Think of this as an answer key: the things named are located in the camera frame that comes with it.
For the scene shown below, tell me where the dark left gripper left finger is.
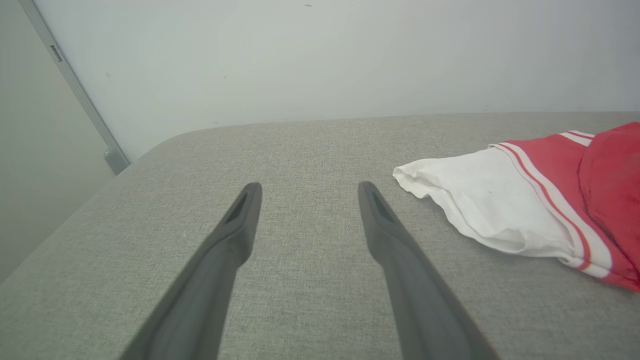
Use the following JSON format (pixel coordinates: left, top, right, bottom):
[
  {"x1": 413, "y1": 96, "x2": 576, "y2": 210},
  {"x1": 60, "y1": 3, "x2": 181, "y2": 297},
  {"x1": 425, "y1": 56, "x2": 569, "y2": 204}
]
[{"x1": 119, "y1": 181, "x2": 264, "y2": 360}]

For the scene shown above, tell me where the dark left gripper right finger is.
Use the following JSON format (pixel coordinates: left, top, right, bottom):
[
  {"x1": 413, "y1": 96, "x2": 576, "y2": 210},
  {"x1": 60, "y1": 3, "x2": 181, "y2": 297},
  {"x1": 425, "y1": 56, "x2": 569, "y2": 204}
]
[{"x1": 357, "y1": 180, "x2": 502, "y2": 360}]

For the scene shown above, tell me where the red white basketball jersey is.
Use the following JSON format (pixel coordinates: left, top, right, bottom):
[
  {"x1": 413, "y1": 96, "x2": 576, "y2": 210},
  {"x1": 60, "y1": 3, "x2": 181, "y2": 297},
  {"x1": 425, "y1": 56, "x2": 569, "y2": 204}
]
[{"x1": 392, "y1": 121, "x2": 640, "y2": 293}]

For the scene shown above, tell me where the grey metal wall rail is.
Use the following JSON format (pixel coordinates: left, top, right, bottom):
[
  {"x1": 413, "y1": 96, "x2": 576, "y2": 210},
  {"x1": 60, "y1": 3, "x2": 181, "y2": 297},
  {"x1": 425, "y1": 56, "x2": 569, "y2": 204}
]
[{"x1": 19, "y1": 0, "x2": 132, "y2": 176}]

